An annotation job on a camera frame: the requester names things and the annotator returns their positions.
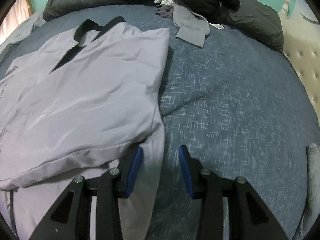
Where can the grey jacket with black trim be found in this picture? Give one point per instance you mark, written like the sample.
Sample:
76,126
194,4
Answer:
87,92

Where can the bed with blue sheet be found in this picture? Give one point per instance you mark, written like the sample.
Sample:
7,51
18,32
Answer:
225,105

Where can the wooden window frame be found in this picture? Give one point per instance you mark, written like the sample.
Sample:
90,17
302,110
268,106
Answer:
30,3

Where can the cream tufted headboard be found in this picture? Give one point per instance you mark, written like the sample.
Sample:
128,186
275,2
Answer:
302,55

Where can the dark grey rolled duvet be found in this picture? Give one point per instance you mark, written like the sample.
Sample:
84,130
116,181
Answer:
257,25

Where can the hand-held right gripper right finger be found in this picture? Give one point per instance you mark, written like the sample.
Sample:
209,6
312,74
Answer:
186,172

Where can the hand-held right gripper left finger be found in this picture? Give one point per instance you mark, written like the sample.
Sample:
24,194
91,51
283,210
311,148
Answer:
135,170

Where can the black garment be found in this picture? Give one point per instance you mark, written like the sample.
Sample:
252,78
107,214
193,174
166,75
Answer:
207,0

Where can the grey pants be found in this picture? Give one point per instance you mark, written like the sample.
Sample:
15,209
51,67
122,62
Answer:
190,27

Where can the white cloth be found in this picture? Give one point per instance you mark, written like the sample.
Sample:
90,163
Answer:
216,25

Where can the pink curtain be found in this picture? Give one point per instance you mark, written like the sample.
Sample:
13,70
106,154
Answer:
15,20

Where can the light grey blanket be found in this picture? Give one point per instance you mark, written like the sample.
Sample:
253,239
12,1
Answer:
22,30

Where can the shiny silver cloth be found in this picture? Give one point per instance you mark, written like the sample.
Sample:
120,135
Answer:
163,0

